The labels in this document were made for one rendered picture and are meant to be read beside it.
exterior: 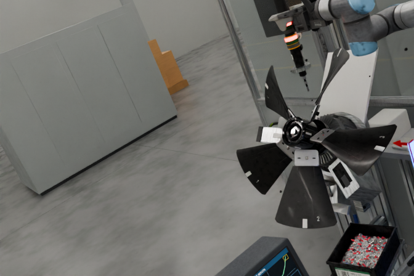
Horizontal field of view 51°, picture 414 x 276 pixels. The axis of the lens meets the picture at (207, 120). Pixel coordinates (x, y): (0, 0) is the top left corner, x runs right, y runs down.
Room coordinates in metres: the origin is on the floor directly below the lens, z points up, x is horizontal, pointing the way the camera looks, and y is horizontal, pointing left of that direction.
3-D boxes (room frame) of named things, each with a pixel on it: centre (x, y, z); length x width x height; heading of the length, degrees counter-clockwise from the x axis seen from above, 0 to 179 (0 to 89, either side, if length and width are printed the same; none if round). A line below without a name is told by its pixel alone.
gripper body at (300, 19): (1.39, -0.44, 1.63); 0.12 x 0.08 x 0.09; 29
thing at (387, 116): (1.94, -0.79, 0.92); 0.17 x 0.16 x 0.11; 119
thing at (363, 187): (1.47, -0.43, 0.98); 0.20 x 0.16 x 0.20; 119
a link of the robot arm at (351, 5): (1.25, -0.52, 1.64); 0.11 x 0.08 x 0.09; 29
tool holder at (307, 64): (1.50, -0.38, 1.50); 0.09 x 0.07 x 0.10; 154
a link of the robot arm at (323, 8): (1.32, -0.48, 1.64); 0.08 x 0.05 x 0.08; 119
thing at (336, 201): (1.52, -0.36, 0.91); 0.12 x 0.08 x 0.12; 119
